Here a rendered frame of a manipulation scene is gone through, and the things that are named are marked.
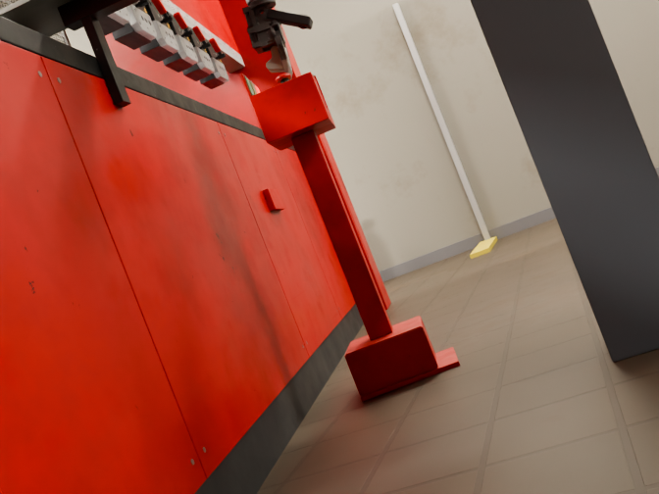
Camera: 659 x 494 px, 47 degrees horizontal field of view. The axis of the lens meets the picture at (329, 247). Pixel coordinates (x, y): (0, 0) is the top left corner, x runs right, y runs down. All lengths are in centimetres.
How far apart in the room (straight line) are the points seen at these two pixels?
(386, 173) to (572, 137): 411
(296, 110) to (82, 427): 106
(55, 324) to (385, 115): 459
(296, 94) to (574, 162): 73
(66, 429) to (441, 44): 473
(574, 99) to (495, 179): 397
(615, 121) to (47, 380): 99
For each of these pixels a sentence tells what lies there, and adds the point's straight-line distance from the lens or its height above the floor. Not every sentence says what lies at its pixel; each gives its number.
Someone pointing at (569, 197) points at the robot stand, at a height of 30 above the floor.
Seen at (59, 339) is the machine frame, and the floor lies 39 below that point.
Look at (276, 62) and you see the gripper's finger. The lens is 199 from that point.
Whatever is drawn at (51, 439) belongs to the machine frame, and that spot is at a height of 29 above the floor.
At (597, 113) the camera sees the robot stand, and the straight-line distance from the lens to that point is 139.
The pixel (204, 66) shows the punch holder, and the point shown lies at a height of 116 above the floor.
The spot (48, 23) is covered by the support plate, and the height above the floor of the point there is 99.
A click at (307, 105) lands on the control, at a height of 71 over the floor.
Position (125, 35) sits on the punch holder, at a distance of 233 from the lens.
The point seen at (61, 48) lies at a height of 86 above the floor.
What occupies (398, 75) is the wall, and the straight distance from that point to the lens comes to 546.
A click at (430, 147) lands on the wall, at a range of 539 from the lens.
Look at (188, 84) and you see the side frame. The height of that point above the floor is 135.
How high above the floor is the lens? 37
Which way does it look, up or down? level
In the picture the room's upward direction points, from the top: 21 degrees counter-clockwise
